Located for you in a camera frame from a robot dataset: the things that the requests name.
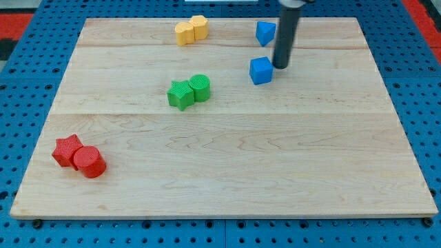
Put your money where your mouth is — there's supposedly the blue cube block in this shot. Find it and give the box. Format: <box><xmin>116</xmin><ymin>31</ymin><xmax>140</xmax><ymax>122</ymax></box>
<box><xmin>249</xmin><ymin>56</ymin><xmax>274</xmax><ymax>85</ymax></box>

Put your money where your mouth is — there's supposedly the blue triangle block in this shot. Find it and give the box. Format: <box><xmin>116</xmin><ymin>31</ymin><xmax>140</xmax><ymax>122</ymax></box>
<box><xmin>256</xmin><ymin>21</ymin><xmax>276</xmax><ymax>47</ymax></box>

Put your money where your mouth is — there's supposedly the light wooden board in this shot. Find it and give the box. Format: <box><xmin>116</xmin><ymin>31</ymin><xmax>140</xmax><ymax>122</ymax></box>
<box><xmin>10</xmin><ymin>17</ymin><xmax>438</xmax><ymax>220</ymax></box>

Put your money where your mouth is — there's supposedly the green cylinder block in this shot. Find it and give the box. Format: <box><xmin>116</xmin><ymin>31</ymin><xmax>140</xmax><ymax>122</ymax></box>
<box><xmin>189</xmin><ymin>74</ymin><xmax>211</xmax><ymax>102</ymax></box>

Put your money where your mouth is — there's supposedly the green star block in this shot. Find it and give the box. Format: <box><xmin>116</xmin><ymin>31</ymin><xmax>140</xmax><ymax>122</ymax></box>
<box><xmin>167</xmin><ymin>81</ymin><xmax>195</xmax><ymax>111</ymax></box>

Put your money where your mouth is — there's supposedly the yellow pentagon block left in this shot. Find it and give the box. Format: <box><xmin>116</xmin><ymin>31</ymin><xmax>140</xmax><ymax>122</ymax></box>
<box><xmin>174</xmin><ymin>22</ymin><xmax>195</xmax><ymax>46</ymax></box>

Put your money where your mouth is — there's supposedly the yellow hexagon block right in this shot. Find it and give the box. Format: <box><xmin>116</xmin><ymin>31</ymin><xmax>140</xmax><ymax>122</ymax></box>
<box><xmin>189</xmin><ymin>15</ymin><xmax>209</xmax><ymax>40</ymax></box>

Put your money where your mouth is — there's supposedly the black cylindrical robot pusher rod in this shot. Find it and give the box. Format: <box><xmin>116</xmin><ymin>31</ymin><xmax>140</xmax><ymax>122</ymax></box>
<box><xmin>272</xmin><ymin>0</ymin><xmax>307</xmax><ymax>69</ymax></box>

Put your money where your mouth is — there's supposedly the red cylinder block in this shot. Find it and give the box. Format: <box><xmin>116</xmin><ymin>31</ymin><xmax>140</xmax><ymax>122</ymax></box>
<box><xmin>73</xmin><ymin>146</ymin><xmax>107</xmax><ymax>178</ymax></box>

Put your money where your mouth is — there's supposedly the red star block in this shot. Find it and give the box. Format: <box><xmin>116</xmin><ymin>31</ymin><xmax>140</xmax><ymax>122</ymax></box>
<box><xmin>52</xmin><ymin>134</ymin><xmax>83</xmax><ymax>171</ymax></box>

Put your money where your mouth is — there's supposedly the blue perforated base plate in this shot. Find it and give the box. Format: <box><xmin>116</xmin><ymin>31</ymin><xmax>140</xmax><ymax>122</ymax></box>
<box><xmin>1</xmin><ymin>0</ymin><xmax>440</xmax><ymax>247</ymax></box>

